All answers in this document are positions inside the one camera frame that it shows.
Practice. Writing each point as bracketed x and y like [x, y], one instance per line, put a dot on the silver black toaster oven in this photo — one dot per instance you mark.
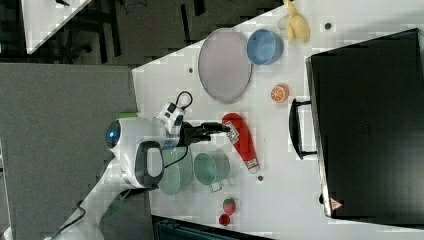
[367, 110]

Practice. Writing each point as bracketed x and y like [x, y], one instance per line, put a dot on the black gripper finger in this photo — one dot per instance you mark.
[214, 128]

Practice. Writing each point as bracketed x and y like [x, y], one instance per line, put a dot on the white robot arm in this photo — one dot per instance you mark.
[137, 144]

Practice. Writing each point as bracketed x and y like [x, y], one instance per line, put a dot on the green mug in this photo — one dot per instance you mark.
[211, 169]

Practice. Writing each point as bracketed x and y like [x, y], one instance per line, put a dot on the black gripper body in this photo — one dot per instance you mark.
[192, 134]

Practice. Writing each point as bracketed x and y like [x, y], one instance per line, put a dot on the grey round plate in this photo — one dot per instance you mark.
[223, 65]

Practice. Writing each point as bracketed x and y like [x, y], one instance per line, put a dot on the orange slice toy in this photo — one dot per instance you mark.
[280, 93]

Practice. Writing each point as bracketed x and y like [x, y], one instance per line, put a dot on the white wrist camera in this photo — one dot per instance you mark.
[172, 117]

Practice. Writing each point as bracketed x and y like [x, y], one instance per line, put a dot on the green spatula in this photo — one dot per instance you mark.
[116, 205]

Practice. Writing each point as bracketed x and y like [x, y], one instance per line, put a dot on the yellow banana toy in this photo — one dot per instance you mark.
[294, 24]

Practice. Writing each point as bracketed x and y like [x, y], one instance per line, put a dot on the large strawberry toy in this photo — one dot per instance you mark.
[229, 206]

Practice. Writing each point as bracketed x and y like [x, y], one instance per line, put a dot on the red ketchup bottle toy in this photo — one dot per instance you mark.
[240, 137]

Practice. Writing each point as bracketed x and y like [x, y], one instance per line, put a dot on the blue bowl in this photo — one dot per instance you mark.
[264, 47]

